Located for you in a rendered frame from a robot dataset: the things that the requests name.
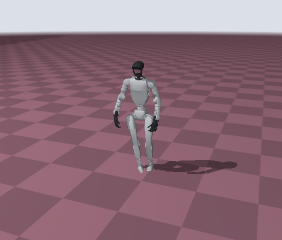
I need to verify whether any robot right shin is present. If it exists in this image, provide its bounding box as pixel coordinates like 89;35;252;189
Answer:
133;144;142;167

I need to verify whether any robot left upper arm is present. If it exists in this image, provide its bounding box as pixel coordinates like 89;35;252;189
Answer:
147;79;160;104

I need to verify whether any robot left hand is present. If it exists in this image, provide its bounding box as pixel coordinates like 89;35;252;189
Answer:
148;116;159;132

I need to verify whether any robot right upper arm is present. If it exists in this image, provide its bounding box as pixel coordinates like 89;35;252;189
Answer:
119;78;131;100

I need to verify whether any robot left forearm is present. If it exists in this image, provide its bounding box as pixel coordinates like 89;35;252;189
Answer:
154;97;161;121

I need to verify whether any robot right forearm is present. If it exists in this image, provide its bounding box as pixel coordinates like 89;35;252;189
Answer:
113;94;122;115

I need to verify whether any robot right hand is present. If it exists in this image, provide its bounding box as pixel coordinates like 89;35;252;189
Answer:
113;111;120;128

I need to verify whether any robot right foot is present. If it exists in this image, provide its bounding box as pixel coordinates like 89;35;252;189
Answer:
138;165;144;173

